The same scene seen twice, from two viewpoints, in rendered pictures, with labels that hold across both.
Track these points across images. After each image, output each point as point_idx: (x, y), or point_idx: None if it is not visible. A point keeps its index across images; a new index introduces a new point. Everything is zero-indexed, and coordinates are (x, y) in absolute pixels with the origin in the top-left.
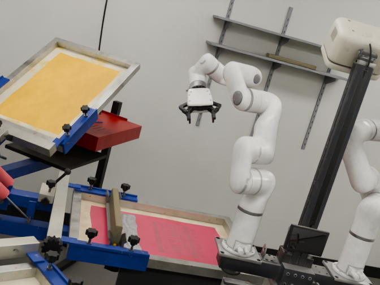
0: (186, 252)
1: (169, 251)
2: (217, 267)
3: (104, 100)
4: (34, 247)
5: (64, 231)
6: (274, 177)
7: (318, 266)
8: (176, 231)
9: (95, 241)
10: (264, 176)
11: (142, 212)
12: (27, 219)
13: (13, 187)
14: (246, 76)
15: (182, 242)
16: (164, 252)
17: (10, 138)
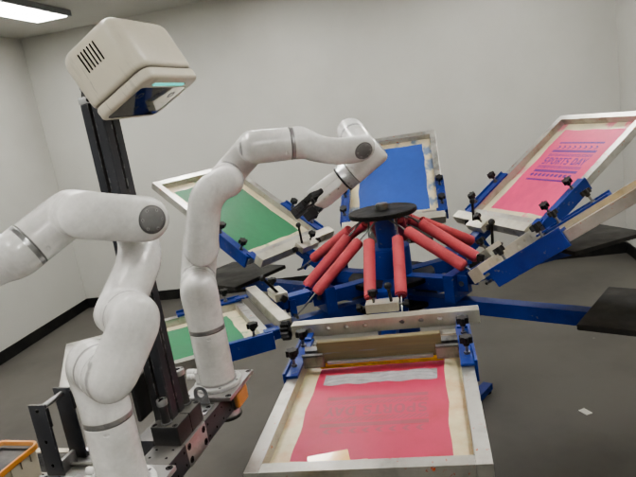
0: (334, 417)
1: (332, 405)
2: (270, 427)
3: (589, 216)
4: (278, 324)
5: None
6: (185, 284)
7: (167, 461)
8: (403, 411)
9: None
10: (183, 277)
11: (453, 383)
12: None
13: (400, 298)
14: (238, 148)
15: (366, 415)
16: (327, 401)
17: (478, 258)
